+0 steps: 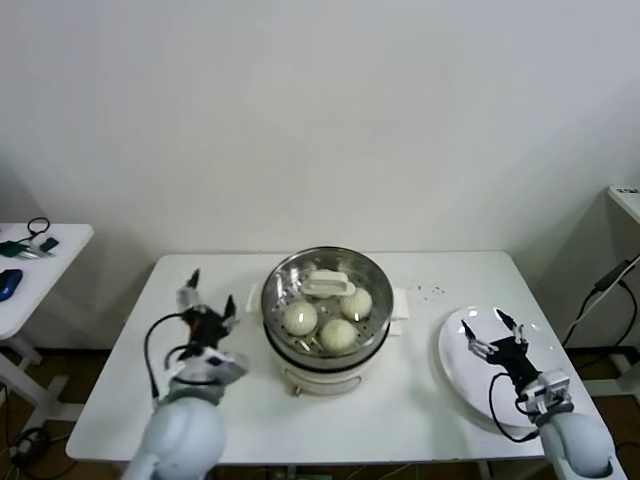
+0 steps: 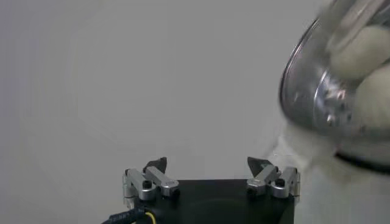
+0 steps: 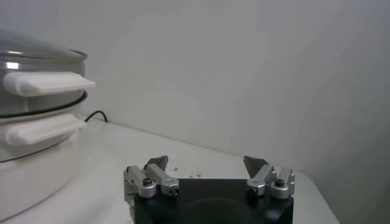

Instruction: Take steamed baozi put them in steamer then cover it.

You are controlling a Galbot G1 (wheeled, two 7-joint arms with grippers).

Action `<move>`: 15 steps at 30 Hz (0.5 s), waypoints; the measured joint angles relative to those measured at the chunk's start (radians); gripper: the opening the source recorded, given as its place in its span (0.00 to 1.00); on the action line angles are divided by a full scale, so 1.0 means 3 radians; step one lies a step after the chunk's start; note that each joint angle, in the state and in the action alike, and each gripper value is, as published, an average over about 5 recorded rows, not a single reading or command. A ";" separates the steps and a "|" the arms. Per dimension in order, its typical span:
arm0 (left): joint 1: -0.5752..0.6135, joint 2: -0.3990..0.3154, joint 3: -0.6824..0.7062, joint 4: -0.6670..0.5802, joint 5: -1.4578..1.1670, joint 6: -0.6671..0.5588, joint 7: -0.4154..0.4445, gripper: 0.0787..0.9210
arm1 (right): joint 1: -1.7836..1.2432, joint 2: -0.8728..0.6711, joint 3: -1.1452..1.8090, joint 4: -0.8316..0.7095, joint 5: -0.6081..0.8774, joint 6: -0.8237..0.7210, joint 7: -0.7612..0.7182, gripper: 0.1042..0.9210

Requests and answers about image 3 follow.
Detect black cooker power cable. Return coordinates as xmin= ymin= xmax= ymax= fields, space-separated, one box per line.
xmin=83 ymin=110 xmax=108 ymax=124

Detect small scattered crumbs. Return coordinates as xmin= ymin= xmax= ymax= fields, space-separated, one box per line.
xmin=172 ymin=165 xmax=204 ymax=178

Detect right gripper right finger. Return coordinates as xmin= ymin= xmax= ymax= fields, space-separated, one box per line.
xmin=243 ymin=155 xmax=296 ymax=200

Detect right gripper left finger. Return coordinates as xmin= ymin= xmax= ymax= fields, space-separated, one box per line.
xmin=122 ymin=155 xmax=180 ymax=204

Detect white electric cooker base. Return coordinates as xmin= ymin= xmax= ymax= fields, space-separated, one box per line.
xmin=0 ymin=91 xmax=88 ymax=223

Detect round glass pot lid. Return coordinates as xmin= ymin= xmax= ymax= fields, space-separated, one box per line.
xmin=0 ymin=29 xmax=90 ymax=61

